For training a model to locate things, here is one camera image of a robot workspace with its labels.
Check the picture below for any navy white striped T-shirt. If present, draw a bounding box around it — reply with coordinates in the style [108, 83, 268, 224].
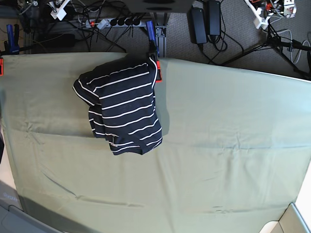
[72, 56, 162, 155]

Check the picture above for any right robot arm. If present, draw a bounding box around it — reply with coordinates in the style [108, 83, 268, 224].
[18, 0, 70, 20]

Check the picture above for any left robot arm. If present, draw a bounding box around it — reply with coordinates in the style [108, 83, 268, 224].
[244, 0, 297, 18]

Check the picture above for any green table cloth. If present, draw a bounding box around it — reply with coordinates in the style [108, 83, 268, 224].
[0, 52, 311, 233]

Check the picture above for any black power adapter brick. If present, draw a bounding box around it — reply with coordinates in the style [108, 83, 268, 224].
[187, 7, 207, 44]

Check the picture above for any grey power strip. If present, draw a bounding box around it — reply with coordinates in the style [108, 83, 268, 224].
[82, 17, 146, 30]

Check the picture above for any black tripod stand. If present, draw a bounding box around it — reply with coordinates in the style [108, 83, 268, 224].
[220, 23, 311, 81]

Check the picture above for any blue clamp at left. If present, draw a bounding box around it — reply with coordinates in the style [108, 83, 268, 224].
[0, 24, 20, 56]

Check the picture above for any aluminium frame rail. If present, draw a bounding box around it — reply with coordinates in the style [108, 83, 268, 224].
[150, 12, 170, 57]

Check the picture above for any black cable bundle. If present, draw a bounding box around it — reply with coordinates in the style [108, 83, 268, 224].
[31, 0, 151, 53]

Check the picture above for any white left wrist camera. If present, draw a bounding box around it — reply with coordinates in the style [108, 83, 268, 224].
[244, 0, 270, 30]

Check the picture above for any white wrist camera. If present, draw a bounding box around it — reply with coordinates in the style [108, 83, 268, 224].
[244, 0, 270, 30]
[48, 0, 71, 21]

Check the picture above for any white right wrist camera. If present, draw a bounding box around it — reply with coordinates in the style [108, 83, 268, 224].
[48, 0, 71, 21]

